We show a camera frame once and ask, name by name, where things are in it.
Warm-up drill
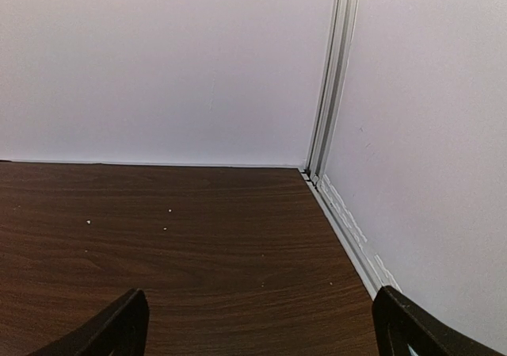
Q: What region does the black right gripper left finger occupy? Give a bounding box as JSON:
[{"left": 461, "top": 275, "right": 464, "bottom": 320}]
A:
[{"left": 32, "top": 289, "right": 150, "bottom": 356}]

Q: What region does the aluminium right floor rail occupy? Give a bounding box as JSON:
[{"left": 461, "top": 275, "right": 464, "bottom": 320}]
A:
[{"left": 300, "top": 170, "right": 402, "bottom": 300}]

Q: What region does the aluminium right corner post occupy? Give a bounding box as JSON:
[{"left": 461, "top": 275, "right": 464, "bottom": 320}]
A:
[{"left": 304, "top": 0, "right": 359, "bottom": 185}]

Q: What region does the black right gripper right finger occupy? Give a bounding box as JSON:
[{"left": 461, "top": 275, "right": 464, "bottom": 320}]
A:
[{"left": 372, "top": 285, "right": 499, "bottom": 356}]

